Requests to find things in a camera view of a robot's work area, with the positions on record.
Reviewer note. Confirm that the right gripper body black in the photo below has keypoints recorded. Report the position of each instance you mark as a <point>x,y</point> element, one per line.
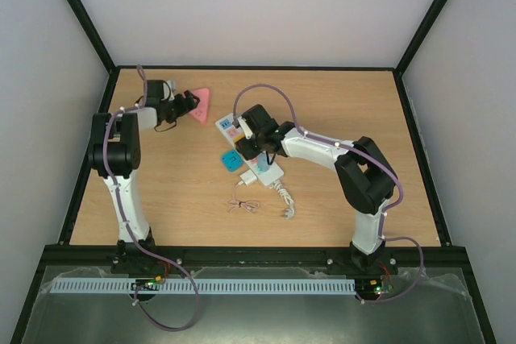
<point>245,147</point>

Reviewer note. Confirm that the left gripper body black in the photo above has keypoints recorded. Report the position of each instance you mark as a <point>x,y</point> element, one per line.
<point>176,111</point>

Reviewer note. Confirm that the pink triangular socket adapter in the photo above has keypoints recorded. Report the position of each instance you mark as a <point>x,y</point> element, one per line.
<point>200,113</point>

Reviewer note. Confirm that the blue socket adapter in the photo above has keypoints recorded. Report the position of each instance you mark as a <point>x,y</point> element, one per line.
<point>232,161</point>

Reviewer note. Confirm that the white power strip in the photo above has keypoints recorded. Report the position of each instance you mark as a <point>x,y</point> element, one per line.
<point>227,128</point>

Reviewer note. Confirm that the yellow cube socket adapter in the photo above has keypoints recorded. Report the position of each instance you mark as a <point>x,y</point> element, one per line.
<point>237,136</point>

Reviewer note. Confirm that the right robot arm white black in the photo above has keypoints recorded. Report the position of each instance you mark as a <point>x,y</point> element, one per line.
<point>366,178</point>

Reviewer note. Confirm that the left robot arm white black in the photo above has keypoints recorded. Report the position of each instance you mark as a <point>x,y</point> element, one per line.
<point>114,152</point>

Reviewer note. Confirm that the light blue small plug adapter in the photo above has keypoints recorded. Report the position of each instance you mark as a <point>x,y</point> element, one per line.
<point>262,163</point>

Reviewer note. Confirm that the white USB charger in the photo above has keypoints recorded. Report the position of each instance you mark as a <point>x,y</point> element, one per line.
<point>248,177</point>

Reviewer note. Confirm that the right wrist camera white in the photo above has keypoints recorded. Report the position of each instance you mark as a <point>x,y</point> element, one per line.
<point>244,126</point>

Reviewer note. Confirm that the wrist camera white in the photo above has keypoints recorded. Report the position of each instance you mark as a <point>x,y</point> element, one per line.
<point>169,87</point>
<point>244,126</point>

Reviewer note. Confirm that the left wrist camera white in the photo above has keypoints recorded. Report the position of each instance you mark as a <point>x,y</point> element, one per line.
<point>169,87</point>

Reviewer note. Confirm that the light blue slotted cable duct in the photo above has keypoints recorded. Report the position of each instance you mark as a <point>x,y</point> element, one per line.
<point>337,287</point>

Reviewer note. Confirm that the black frame rail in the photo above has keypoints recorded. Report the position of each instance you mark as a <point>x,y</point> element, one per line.
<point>334,260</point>

